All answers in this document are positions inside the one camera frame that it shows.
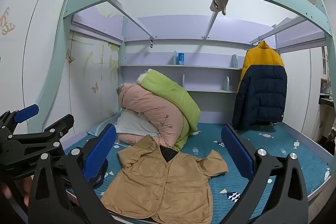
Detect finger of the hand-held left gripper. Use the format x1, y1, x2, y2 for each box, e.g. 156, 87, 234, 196
0, 104, 40, 136
8, 114, 75, 151

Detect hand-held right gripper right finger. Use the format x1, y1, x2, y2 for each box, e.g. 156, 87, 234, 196
221, 124, 309, 224

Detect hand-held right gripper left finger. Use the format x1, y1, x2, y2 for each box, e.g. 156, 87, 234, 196
28, 124, 117, 224

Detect tan jacket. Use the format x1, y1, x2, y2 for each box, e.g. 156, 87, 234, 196
101, 135, 228, 224

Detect person's left hand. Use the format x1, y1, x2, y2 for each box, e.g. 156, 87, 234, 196
0, 175, 34, 207

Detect light blue striped pillow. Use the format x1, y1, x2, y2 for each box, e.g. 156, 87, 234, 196
87, 123, 118, 138

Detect white pillow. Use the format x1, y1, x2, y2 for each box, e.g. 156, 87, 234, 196
115, 109, 159, 139

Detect blue printed bed mat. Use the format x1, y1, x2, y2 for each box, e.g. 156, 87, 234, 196
63, 122, 332, 224

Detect floral print closet doors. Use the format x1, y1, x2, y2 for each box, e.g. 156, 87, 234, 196
67, 32, 122, 133

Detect yellow and navy puffer jacket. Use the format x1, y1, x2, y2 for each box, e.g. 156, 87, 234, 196
232, 41, 288, 130

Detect pink quilt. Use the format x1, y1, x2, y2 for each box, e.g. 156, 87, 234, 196
118, 84, 184, 147

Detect white butterfly wardrobe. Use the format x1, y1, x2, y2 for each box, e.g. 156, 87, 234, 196
0, 0, 88, 135

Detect green quilt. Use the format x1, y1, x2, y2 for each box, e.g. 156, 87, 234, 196
140, 69, 201, 151

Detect plain white wardrobe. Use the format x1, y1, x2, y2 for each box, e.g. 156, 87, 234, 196
280, 46, 328, 135

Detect lilac wall shelf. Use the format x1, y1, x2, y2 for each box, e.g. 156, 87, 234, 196
119, 52, 243, 93

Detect picture frame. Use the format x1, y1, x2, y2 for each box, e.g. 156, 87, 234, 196
320, 78, 330, 95

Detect beige cloth on rail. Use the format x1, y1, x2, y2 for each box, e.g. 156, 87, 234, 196
209, 0, 230, 16

